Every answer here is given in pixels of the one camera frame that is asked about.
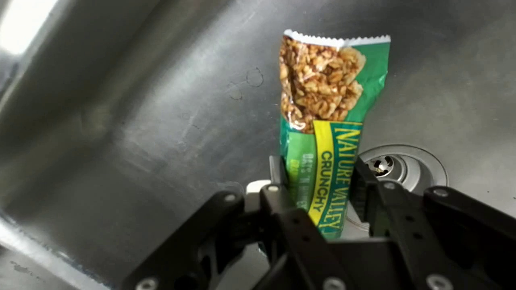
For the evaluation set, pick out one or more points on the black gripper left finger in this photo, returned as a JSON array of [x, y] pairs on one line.
[[210, 242]]

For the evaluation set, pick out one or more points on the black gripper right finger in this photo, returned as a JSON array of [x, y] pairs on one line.
[[439, 239]]

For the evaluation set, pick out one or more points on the green granola bar packet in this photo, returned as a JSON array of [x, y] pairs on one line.
[[327, 88]]

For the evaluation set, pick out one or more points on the stainless steel double sink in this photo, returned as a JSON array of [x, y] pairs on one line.
[[119, 118]]

